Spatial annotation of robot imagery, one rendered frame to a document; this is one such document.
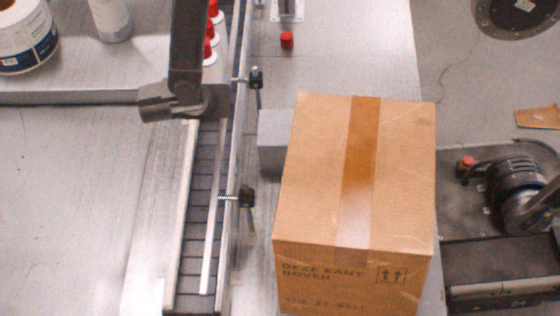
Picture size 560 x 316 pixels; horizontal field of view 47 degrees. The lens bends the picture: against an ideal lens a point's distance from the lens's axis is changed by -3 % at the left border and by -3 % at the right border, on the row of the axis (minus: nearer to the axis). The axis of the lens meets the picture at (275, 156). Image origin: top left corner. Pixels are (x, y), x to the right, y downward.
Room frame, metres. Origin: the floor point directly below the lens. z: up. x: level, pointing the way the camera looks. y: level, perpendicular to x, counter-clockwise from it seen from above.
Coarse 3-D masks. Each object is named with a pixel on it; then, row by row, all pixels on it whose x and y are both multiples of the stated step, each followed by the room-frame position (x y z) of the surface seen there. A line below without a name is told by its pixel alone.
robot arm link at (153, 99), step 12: (144, 84) 0.83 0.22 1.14; (156, 84) 0.83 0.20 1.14; (180, 84) 0.77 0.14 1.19; (192, 84) 0.78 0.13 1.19; (144, 96) 0.80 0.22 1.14; (156, 96) 0.80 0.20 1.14; (168, 96) 0.79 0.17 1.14; (180, 96) 0.77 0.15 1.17; (192, 96) 0.77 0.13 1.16; (144, 108) 0.80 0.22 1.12; (156, 108) 0.79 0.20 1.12; (168, 108) 0.79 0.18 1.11; (144, 120) 0.79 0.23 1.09; (156, 120) 0.79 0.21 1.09; (168, 120) 0.79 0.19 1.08
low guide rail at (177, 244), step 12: (192, 120) 0.93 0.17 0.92; (192, 132) 0.90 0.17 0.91; (192, 144) 0.87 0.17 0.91; (192, 156) 0.84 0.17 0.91; (180, 204) 0.72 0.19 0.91; (180, 216) 0.69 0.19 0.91; (180, 228) 0.67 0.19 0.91; (180, 240) 0.64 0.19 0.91; (180, 252) 0.63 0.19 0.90; (168, 276) 0.57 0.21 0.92; (168, 288) 0.54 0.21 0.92; (168, 300) 0.52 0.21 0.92
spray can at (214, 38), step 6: (210, 24) 1.04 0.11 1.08; (210, 30) 1.03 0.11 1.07; (210, 36) 1.03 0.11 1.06; (216, 36) 1.04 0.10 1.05; (210, 42) 1.03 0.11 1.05; (216, 42) 1.03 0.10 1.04; (216, 48) 1.02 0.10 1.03; (222, 54) 1.04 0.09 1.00; (222, 60) 1.03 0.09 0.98; (222, 66) 1.03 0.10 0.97; (222, 72) 1.03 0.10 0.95; (222, 78) 1.03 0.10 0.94
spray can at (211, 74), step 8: (208, 40) 0.99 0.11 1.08; (208, 48) 0.98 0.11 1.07; (208, 56) 0.98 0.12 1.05; (216, 56) 0.99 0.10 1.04; (208, 64) 0.97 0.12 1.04; (216, 64) 0.98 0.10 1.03; (208, 72) 0.97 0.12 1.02; (216, 72) 0.97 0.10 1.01; (208, 80) 0.97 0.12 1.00; (216, 80) 0.97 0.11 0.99
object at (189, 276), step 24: (240, 24) 1.26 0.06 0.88; (240, 48) 1.18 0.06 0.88; (216, 120) 0.96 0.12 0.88; (216, 144) 0.89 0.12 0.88; (192, 168) 0.83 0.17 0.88; (192, 192) 0.77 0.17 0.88; (192, 216) 0.72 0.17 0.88; (216, 216) 0.71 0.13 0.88; (192, 240) 0.66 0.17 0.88; (216, 240) 0.66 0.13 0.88; (192, 264) 0.61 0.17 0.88; (216, 264) 0.60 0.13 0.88; (192, 288) 0.56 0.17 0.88; (168, 312) 0.51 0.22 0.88; (192, 312) 0.51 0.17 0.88
